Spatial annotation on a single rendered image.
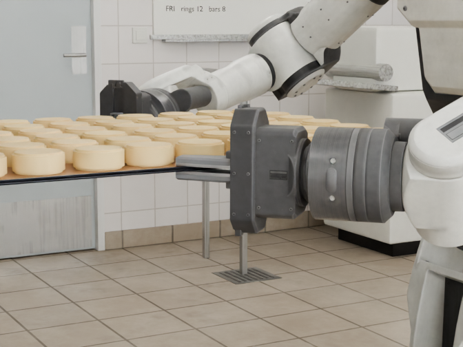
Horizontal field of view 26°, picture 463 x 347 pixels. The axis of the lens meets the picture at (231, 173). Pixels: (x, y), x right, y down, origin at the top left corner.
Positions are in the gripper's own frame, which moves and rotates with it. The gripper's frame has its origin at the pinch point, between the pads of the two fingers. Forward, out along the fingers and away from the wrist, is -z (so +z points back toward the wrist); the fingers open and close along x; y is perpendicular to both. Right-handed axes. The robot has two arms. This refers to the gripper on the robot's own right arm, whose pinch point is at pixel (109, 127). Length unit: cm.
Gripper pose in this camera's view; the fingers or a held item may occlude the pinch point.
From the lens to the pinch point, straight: 138.1
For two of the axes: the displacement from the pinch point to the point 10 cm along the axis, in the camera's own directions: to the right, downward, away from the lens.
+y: 9.6, 0.5, -2.9
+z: 2.9, -1.4, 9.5
